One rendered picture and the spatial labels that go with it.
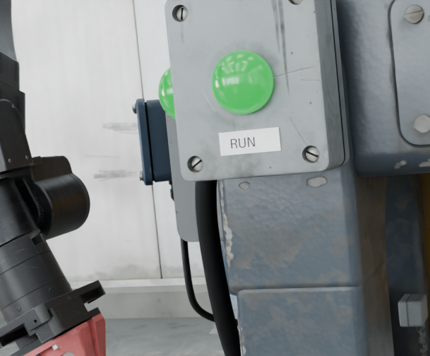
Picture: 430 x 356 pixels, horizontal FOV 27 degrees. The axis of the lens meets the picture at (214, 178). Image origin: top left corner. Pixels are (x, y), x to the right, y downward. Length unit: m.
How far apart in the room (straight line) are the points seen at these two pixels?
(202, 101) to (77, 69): 6.03
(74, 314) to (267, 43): 0.34
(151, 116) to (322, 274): 0.49
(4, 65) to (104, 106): 5.61
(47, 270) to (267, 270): 0.28
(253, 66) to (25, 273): 0.35
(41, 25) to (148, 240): 1.74
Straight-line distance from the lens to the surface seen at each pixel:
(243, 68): 0.41
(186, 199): 0.91
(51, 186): 0.77
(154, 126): 0.93
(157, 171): 0.93
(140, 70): 6.24
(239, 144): 0.42
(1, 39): 0.76
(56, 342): 0.70
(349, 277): 0.46
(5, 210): 0.71
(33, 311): 0.67
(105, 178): 6.37
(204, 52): 0.43
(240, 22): 0.42
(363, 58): 0.46
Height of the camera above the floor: 1.26
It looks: 3 degrees down
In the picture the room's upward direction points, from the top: 6 degrees counter-clockwise
